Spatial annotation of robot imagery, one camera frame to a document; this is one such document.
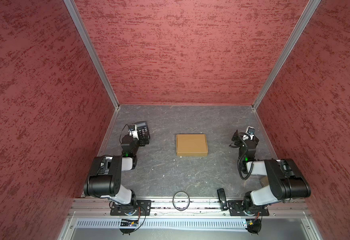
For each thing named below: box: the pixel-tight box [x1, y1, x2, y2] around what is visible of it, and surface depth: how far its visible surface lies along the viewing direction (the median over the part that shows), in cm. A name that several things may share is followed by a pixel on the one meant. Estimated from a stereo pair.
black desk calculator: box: [134, 121, 151, 146], surface depth 105 cm
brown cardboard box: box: [176, 134, 209, 157], surface depth 95 cm
